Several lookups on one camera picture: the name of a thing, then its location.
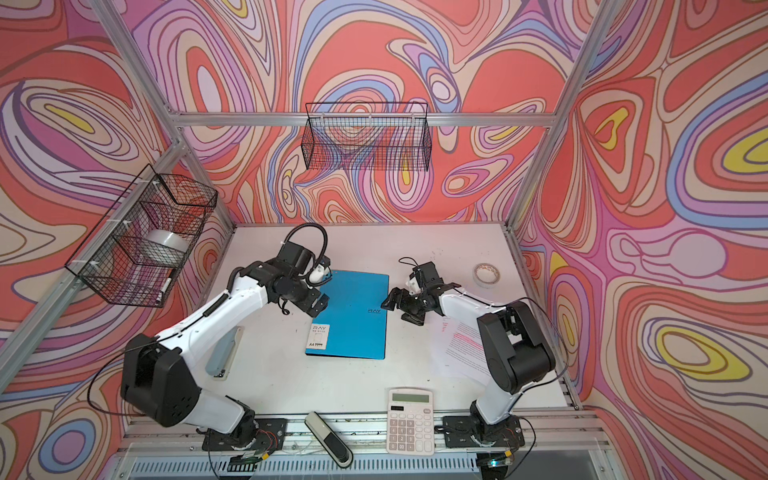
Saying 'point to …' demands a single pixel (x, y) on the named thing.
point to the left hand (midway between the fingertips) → (316, 294)
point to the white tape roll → (486, 275)
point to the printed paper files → (457, 353)
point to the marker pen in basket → (167, 283)
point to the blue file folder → (353, 323)
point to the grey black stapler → (328, 439)
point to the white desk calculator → (410, 424)
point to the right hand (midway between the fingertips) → (393, 316)
